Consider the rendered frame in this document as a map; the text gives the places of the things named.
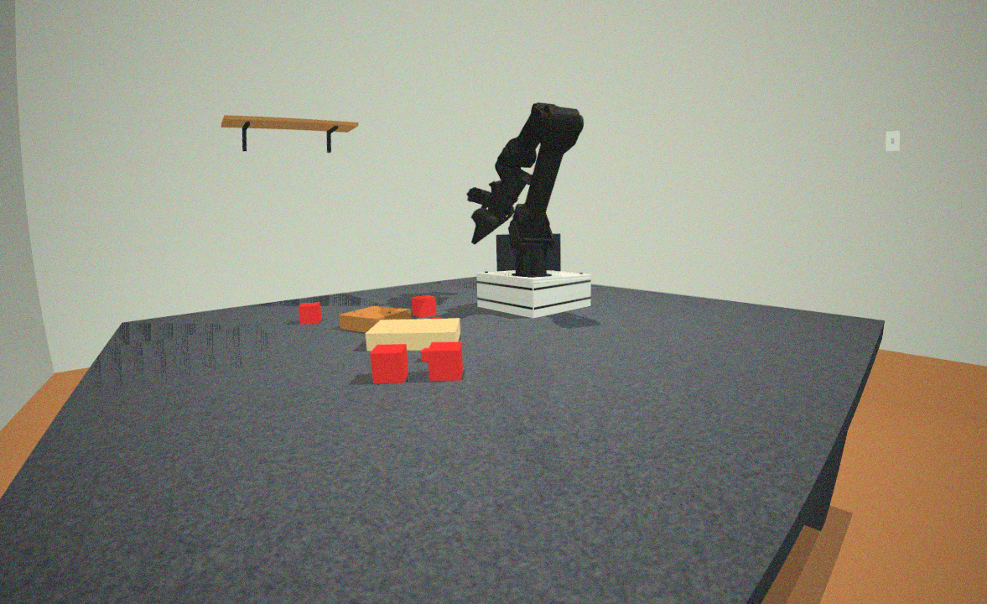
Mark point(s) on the orange square block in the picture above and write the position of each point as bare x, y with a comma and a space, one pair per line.
363, 320

